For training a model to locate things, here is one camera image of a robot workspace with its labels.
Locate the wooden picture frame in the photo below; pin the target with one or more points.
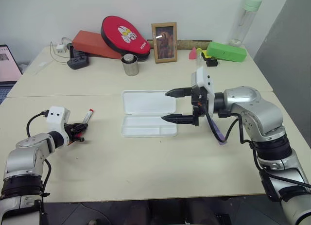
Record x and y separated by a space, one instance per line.
165 42

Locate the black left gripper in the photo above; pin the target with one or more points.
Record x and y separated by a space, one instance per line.
70 133

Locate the white open pencil case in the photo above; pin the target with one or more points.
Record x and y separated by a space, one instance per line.
148 113

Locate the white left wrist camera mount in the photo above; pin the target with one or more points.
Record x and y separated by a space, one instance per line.
57 118

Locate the yellow small item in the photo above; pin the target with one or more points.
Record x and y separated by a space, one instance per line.
203 53

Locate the red-capped marker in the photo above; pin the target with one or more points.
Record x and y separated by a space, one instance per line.
88 116

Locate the laptop computer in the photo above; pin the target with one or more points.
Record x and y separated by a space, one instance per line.
8 67

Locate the metal cup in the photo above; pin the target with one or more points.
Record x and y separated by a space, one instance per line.
130 65

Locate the small black block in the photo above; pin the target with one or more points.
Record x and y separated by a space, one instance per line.
211 62

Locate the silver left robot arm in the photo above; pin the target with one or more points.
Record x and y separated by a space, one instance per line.
26 157

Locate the clear bottle with green lid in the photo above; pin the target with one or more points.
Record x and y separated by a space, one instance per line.
243 23

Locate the clear flat plastic piece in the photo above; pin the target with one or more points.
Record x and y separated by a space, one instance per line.
42 64

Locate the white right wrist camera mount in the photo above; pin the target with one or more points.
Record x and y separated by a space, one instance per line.
204 81

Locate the black desk gadget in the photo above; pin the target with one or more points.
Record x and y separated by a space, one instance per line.
78 62

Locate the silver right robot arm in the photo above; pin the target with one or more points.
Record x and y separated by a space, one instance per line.
257 113

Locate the green rectangular box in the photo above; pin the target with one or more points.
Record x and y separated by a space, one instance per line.
226 52

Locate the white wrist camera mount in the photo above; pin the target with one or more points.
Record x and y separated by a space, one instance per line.
57 118
204 81

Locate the red paddle case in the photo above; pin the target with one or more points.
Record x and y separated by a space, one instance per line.
121 35

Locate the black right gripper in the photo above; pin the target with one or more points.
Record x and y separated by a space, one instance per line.
199 101

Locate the orange-red rectangular box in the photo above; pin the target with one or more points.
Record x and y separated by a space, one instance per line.
90 44

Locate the pink triangular piece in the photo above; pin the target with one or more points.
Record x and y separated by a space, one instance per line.
193 54

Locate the white power adapter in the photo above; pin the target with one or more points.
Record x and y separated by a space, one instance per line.
61 48

